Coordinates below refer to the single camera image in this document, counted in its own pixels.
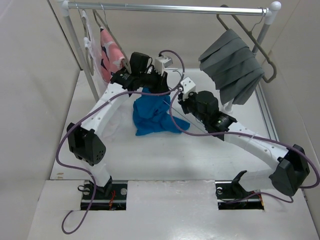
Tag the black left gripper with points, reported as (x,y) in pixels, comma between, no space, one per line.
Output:
(162,85)

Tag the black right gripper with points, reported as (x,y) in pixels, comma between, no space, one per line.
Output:
(184,103)

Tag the blue t shirt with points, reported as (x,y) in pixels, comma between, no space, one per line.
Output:
(150,115)

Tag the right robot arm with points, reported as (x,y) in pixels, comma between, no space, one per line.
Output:
(288,164)

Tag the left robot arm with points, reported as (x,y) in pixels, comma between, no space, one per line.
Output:
(84,140)

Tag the pink patterned shirt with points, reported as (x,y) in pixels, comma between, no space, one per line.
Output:
(112,59)

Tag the taupe hanger with white garment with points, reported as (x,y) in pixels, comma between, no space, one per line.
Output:
(88,42)

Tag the taupe hanger with pink shirt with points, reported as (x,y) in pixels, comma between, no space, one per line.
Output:
(102,22)

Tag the taupe hanger with skirt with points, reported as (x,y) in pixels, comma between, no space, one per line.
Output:
(257,45)

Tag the grey pleated skirt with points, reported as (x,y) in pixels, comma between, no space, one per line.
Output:
(233,67)

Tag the white garment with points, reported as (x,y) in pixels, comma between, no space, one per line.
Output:
(100,85)

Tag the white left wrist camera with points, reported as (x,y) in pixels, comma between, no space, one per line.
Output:
(162,62)

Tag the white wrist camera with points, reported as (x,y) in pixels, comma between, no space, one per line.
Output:
(188,86)
(162,62)

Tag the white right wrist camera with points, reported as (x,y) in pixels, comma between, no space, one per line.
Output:
(188,86)

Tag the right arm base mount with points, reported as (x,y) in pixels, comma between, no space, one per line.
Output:
(231,195)

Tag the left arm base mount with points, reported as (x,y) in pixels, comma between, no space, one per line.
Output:
(116,200)

